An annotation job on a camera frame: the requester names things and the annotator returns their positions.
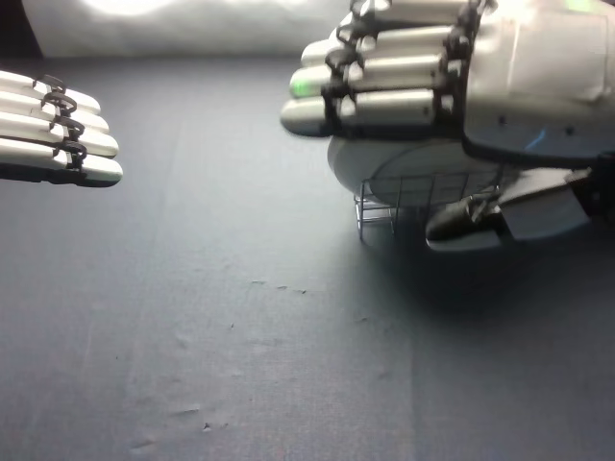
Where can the grey table cloth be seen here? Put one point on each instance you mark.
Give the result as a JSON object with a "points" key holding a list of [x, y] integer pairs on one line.
{"points": [[240, 312]]}

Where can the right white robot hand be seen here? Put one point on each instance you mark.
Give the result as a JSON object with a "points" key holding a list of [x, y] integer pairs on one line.
{"points": [[528, 72]]}

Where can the white backdrop board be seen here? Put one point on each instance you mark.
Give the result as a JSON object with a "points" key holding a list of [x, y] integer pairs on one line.
{"points": [[192, 33]]}

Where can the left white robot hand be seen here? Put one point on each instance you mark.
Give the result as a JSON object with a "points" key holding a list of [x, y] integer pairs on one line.
{"points": [[29, 129]]}

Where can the white plate with black rim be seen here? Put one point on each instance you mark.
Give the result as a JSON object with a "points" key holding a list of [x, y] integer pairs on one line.
{"points": [[408, 163]]}

